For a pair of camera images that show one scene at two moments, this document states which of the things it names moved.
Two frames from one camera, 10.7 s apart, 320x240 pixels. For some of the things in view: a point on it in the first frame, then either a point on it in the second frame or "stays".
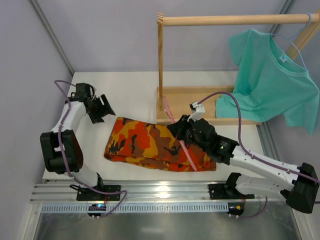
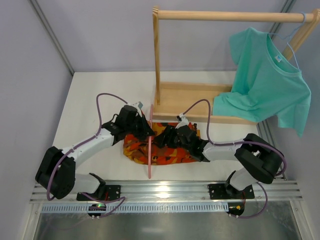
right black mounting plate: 219,191 stays
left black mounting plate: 88,194 stays
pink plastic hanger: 178,135 -> 150,141
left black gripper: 97,110 -> 141,125
